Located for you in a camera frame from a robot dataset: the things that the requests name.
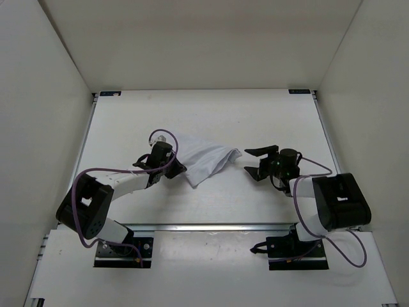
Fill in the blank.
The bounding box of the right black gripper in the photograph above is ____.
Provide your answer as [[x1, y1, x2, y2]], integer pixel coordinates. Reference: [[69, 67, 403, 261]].
[[244, 146, 284, 180]]

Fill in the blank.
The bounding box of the white fabric skirt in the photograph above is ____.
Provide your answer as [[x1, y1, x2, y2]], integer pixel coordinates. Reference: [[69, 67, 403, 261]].
[[174, 132, 242, 188]]

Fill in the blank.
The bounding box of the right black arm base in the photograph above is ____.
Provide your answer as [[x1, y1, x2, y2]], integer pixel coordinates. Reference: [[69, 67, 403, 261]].
[[250, 230, 329, 271]]

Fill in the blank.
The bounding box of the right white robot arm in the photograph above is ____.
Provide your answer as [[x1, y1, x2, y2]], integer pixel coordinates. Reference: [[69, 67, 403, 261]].
[[244, 145, 372, 256]]

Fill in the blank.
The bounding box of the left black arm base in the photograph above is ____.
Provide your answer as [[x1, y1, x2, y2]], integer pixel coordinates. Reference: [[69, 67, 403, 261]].
[[93, 234, 154, 269]]

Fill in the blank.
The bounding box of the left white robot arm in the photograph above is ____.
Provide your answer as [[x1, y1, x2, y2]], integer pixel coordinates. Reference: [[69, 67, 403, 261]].
[[56, 129, 187, 255]]

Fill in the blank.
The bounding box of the right blue corner label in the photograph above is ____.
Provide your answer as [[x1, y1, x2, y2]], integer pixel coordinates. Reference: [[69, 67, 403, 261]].
[[288, 89, 311, 95]]

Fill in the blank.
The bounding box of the blue corner label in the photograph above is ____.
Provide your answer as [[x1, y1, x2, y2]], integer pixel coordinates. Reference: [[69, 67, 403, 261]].
[[99, 91, 121, 97], [288, 89, 311, 95]]

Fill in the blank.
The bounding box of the left blue corner label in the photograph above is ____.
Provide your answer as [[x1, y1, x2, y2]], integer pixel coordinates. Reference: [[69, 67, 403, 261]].
[[99, 91, 121, 97]]

